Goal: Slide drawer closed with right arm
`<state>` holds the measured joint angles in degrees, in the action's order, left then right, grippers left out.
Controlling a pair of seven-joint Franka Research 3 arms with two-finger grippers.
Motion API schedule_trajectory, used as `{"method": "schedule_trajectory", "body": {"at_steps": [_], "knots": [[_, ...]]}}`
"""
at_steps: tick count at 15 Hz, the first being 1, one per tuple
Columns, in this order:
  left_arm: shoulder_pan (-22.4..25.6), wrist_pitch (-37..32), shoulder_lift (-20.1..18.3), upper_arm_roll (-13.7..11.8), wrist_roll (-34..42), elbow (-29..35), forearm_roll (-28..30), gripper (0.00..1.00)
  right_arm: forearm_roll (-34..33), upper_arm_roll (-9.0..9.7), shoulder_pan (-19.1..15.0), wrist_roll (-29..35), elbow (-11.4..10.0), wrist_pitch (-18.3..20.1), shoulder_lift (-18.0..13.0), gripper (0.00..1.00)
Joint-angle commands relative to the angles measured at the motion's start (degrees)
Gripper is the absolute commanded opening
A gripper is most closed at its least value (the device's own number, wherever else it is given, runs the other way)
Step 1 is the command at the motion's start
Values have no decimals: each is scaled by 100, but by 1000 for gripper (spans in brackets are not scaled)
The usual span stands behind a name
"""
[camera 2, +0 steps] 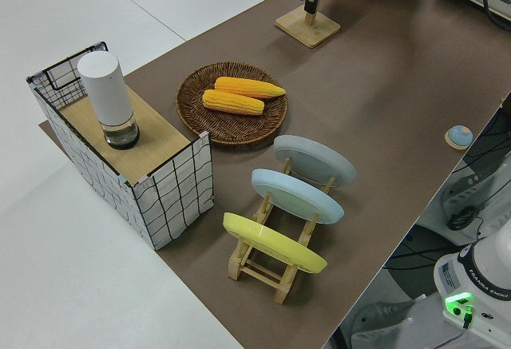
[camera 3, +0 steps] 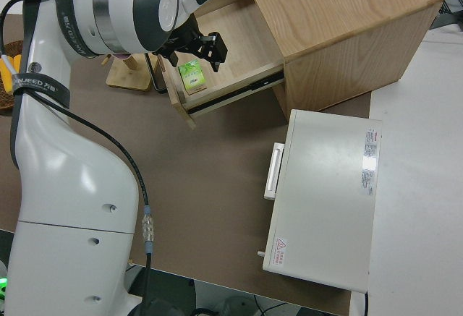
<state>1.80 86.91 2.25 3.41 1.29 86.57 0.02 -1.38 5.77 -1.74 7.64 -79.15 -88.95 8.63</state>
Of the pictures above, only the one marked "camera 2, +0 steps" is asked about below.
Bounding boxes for wooden mug tree stand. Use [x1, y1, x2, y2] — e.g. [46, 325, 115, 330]
[275, 5, 342, 50]

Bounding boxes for yellow corn cob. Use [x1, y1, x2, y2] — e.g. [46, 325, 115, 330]
[214, 77, 287, 100]
[202, 89, 266, 117]

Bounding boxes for brown table mat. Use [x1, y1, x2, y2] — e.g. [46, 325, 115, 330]
[38, 0, 511, 349]

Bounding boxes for round brown wicker tray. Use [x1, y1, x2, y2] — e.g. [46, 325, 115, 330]
[176, 61, 289, 147]

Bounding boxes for grey plate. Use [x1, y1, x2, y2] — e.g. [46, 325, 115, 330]
[273, 134, 357, 188]

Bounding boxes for light blue plate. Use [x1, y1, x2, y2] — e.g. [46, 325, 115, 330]
[251, 169, 345, 225]

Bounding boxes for blue call bell wooden base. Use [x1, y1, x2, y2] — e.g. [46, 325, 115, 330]
[444, 125, 474, 150]

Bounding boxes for light wooden board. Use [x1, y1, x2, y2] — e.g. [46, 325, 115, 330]
[58, 85, 191, 178]

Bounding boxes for white cylinder bottle glass base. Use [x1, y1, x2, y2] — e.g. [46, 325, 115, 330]
[77, 52, 141, 151]

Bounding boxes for white grid pattern storage box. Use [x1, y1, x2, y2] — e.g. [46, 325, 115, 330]
[26, 41, 215, 251]

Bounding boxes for yellow plate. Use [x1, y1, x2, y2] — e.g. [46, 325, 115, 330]
[222, 212, 329, 275]

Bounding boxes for wooden plate rack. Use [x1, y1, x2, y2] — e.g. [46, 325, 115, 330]
[228, 157, 337, 305]

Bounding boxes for white metal mounting bracket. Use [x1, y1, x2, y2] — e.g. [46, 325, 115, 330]
[440, 173, 496, 216]
[351, 299, 440, 349]

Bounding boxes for black wire basket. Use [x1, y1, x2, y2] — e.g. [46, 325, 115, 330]
[42, 41, 109, 109]

